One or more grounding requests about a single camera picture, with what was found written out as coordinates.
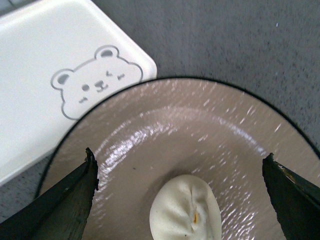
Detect white steamed bun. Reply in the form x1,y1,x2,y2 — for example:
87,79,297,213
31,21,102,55
149,174,222,240

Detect beige round plate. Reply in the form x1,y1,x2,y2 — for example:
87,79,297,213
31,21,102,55
39,79,320,240

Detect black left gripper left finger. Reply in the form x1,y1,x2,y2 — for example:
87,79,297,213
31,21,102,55
0,148,99,240

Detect white bear print tray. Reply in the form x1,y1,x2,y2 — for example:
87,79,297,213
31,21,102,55
0,0,157,185

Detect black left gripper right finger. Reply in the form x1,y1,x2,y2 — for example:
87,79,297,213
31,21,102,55
262,153,320,240

